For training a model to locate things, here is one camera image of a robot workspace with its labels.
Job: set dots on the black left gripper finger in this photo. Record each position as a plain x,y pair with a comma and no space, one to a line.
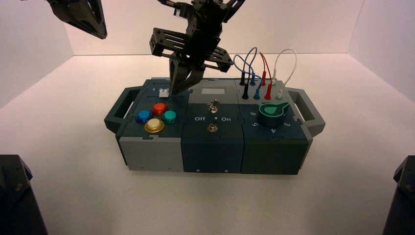
99,18
73,13

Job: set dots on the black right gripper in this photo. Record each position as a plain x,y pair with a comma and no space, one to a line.
202,45

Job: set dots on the white slider knob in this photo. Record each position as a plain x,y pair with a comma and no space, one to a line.
163,93

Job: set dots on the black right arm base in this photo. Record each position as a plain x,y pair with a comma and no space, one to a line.
402,201

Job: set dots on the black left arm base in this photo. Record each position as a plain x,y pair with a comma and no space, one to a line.
18,201

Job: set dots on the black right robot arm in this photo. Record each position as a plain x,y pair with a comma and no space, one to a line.
207,9

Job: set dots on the red round push button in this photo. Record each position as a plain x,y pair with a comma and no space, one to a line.
159,108

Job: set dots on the teal round push button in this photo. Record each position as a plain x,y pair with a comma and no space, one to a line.
169,116

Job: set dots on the yellow round push button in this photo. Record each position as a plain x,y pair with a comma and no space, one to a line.
154,125

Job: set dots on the blue round push button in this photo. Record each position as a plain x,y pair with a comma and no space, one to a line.
143,116

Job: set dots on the dark teal grey control box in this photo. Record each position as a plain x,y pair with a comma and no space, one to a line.
210,152

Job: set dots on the green pointer rotary knob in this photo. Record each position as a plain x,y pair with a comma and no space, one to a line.
272,114

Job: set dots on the metal toggle switch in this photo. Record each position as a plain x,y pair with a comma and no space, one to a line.
213,106
212,127

